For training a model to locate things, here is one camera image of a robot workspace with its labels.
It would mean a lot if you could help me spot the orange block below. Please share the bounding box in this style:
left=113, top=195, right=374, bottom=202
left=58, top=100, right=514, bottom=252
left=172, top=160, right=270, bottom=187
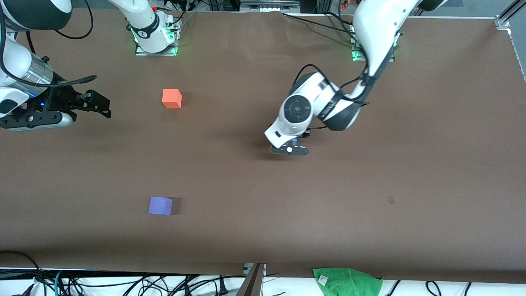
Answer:
left=161, top=88, right=182, bottom=109

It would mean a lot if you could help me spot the purple block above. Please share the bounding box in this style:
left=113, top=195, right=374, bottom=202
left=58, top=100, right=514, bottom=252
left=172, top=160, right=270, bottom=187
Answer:
left=148, top=196, right=173, bottom=216

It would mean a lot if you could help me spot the brown table cover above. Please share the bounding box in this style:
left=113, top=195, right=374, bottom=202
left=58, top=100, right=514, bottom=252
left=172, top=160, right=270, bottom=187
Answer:
left=0, top=8, right=526, bottom=284

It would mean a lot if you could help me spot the green cloth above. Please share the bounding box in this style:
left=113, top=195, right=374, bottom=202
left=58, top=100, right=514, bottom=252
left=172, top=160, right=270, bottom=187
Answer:
left=312, top=267, right=383, bottom=296

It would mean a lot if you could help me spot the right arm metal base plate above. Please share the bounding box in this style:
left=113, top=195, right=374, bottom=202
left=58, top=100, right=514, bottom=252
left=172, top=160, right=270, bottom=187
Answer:
left=135, top=18, right=181, bottom=57

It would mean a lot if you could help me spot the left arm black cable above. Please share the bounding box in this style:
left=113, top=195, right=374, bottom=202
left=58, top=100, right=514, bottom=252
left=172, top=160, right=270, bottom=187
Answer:
left=289, top=63, right=371, bottom=130

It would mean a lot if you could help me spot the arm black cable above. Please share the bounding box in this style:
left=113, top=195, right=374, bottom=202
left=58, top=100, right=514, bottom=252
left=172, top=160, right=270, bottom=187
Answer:
left=0, top=0, right=97, bottom=89
left=289, top=63, right=371, bottom=130

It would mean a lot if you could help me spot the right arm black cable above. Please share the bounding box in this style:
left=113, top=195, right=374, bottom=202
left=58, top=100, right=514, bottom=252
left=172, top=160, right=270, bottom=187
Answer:
left=0, top=0, right=97, bottom=89

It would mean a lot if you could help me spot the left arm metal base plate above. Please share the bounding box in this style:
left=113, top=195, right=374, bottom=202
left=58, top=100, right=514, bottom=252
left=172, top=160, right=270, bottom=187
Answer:
left=350, top=23, right=396, bottom=63

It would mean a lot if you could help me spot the black table cable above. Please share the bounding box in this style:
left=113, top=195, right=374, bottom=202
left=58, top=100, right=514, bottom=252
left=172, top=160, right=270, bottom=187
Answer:
left=281, top=12, right=356, bottom=34

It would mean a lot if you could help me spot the black looped floor cable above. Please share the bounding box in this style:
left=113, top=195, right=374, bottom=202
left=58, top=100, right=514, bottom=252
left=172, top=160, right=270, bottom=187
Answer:
left=0, top=250, right=44, bottom=288

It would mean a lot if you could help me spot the teal cable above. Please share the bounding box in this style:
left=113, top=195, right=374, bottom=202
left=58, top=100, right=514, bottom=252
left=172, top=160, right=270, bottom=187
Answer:
left=54, top=270, right=66, bottom=296

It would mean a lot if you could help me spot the aluminium frame profile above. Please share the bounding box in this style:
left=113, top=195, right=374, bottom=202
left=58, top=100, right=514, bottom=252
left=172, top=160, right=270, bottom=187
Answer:
left=494, top=0, right=526, bottom=30

